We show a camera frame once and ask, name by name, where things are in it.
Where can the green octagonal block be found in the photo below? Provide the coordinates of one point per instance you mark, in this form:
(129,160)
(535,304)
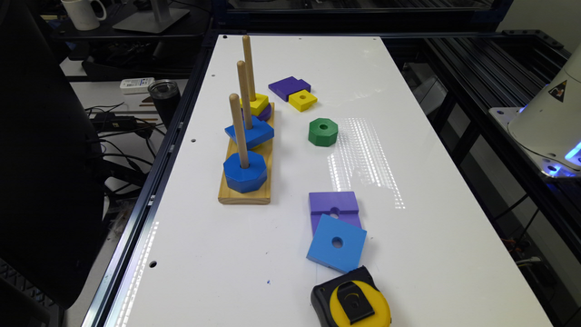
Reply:
(323,132)

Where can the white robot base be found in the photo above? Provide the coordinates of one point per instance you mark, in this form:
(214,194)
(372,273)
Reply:
(547,129)

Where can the blue square block on peg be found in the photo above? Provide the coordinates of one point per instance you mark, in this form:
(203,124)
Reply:
(260,133)

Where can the blue octagonal block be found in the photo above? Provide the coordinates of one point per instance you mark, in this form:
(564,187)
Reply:
(244,180)

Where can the purple round block on peg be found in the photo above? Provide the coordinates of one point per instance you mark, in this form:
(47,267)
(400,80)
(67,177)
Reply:
(265,114)

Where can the yellow square block loose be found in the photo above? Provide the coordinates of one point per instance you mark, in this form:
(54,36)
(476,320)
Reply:
(302,100)

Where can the yellow square block on peg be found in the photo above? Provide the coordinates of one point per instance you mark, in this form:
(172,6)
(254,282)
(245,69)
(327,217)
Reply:
(259,104)

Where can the purple square block front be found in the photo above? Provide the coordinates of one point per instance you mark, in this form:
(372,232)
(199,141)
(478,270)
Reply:
(343,204)

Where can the purple block at rear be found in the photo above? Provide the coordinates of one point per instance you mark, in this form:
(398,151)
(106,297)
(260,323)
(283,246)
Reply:
(287,86)

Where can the light blue square block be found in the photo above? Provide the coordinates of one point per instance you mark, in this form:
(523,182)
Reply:
(337,244)

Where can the wooden peg base board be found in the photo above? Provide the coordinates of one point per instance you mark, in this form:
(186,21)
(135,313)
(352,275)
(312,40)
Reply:
(263,195)

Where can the front wooden peg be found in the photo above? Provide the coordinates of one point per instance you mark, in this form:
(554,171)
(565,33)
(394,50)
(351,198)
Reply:
(239,130)

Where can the rear wooden peg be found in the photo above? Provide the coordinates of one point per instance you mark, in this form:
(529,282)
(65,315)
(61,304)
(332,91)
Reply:
(246,44)

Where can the black tumbler cup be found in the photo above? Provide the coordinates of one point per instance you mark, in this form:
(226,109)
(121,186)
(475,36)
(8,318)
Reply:
(166,97)

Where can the yellow black tape measure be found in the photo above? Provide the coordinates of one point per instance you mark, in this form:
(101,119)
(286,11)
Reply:
(351,300)

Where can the white remote label device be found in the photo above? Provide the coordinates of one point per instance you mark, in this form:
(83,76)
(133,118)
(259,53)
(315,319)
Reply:
(136,86)

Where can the grey monitor stand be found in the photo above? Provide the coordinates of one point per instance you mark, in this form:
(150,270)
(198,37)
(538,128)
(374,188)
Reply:
(155,21)

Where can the black office chair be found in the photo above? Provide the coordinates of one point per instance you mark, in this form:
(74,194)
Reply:
(52,171)

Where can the white mug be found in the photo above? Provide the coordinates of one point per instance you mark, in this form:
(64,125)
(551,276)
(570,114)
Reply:
(83,15)

